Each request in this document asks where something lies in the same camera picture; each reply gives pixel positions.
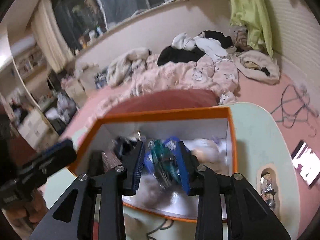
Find smartphone on bed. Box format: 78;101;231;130
291;140;320;188

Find green hanging cloth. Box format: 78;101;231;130
230;0;273;57

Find cream fleece blanket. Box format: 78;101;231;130
106;47;151;87

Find black garment on bed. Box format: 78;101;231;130
157;30;233;66

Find beige curtain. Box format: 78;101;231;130
31;0;74;73

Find person's left hand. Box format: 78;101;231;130
3;189;48;229

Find black wire hangers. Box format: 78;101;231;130
270;84;319;138

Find white drawer cabinet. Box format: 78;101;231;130
18;108;49;149

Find teal hair claw clip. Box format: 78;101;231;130
148;139;181;190

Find orange cardboard box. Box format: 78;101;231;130
69;107;238;223

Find pink floral quilt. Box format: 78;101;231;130
100;55;239;108

